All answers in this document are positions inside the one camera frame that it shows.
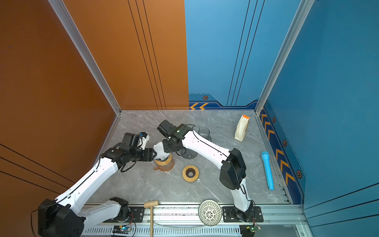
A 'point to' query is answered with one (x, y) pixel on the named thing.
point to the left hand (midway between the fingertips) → (152, 152)
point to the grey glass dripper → (187, 153)
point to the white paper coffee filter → (159, 148)
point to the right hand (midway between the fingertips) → (167, 149)
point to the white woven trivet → (209, 212)
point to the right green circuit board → (248, 230)
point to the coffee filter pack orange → (242, 127)
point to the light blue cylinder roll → (266, 158)
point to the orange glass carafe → (165, 168)
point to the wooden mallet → (151, 204)
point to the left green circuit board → (121, 229)
